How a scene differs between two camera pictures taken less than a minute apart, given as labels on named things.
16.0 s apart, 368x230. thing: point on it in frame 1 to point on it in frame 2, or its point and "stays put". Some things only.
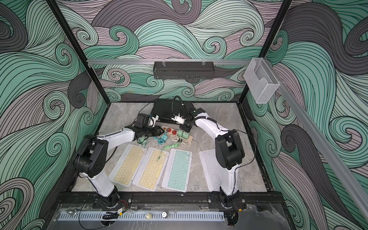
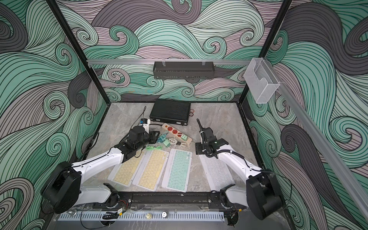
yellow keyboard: [128, 164] stays put
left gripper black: [157, 130] to [151, 135]
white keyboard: [212, 170] stays put
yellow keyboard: [149, 173] stays put
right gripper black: [182, 127] to [198, 146]
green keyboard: [178, 173] stays put
